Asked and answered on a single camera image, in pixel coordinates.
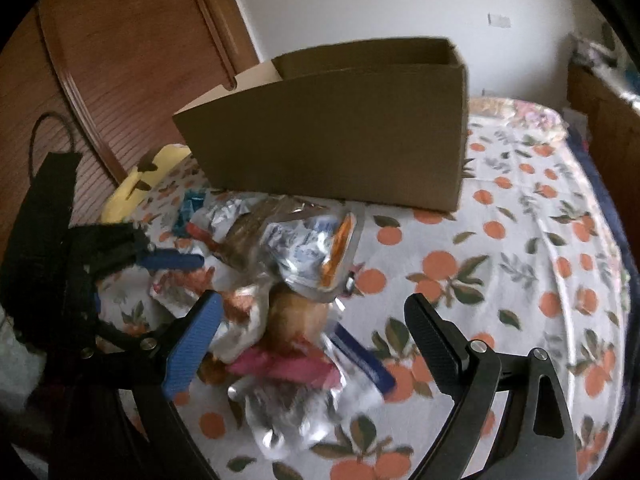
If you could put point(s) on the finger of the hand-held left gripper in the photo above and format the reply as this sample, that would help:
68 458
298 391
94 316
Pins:
92 310
170 261

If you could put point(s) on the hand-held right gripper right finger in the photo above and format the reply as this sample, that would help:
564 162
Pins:
435 345

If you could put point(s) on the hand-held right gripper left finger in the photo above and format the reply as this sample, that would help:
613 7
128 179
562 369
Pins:
192 345

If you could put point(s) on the red white snack packet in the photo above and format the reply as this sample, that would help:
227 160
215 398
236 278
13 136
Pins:
172 285

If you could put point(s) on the blue white snack packet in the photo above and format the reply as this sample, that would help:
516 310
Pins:
360 355

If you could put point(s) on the brown biscuit packet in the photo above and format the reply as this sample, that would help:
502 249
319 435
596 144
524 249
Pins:
245 235

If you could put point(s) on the pink snack packet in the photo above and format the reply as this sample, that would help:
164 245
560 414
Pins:
285 365

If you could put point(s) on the round brown bun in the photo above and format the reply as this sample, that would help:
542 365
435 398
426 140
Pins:
295 317

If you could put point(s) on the silver foil packet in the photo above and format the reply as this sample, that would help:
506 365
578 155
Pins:
285 415

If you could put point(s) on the brown cardboard box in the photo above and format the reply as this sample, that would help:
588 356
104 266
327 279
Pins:
330 135

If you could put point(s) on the yellow plush pillow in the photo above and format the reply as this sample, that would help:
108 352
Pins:
137 180

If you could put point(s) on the orange fruit print bedsheet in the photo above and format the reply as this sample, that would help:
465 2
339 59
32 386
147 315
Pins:
500 260

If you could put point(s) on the wooden headboard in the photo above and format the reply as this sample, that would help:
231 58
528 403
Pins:
130 60

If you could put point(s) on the floral pillow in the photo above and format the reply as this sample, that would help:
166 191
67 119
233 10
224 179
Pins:
520 115

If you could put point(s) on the wooden cabinet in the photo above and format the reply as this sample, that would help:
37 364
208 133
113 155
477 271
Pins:
602 110

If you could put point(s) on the clutter on cabinet top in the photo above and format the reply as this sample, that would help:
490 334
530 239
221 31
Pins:
595 52

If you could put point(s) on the wall tape patch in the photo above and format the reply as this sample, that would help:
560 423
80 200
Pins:
499 20

